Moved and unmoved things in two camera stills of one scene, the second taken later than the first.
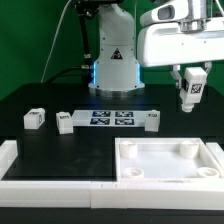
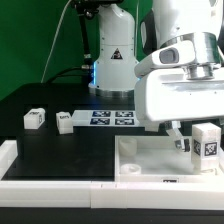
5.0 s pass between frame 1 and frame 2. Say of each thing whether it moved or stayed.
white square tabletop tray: stayed
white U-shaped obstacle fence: stayed
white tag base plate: stayed
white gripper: moved
